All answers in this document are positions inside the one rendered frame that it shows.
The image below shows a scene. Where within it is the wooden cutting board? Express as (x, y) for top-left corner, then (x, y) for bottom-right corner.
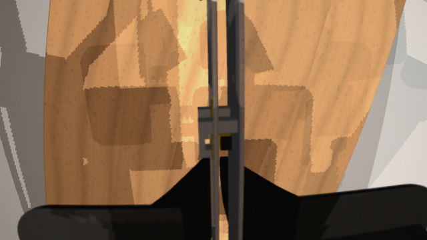
(43, 0), (406, 205)

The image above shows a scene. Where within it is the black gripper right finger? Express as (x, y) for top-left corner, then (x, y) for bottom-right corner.
(242, 166), (427, 240)

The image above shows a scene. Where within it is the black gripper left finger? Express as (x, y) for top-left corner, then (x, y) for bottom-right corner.
(17, 158), (211, 240)

